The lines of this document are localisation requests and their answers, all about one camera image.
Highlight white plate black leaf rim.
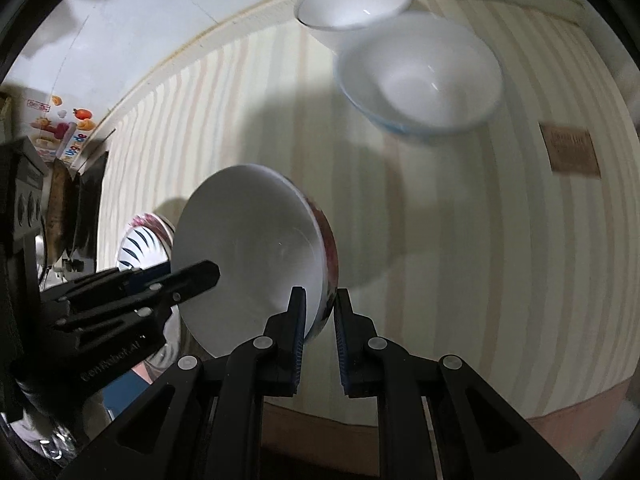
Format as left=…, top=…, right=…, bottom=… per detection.
left=116, top=212, right=175, bottom=271

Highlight white bowl red pattern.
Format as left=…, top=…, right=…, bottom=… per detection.
left=171, top=164, right=338, bottom=358

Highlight white bowl blue pattern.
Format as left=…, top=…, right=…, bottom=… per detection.
left=334, top=11, right=504, bottom=142

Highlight white bowl dark rim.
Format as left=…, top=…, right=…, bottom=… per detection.
left=294, top=0, right=413, bottom=51

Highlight steel wok with lid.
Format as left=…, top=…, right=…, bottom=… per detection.
left=44, top=153, right=108, bottom=266

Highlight striped table mat with cat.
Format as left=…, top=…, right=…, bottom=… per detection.
left=96, top=0, right=640, bottom=461

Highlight brown label on mat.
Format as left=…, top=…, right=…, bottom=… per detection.
left=539, top=122, right=601, bottom=178

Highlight colourful wall stickers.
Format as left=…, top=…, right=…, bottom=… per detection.
left=20, top=94, right=99, bottom=167

